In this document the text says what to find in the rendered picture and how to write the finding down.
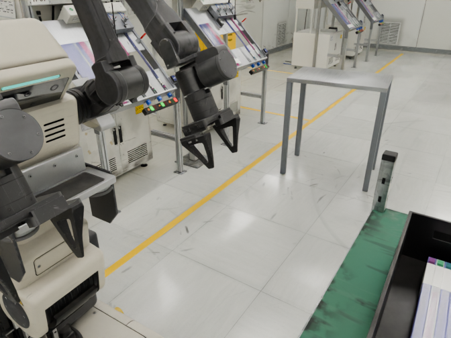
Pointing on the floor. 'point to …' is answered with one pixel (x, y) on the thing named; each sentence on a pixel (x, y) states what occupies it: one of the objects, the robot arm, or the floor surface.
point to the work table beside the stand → (333, 80)
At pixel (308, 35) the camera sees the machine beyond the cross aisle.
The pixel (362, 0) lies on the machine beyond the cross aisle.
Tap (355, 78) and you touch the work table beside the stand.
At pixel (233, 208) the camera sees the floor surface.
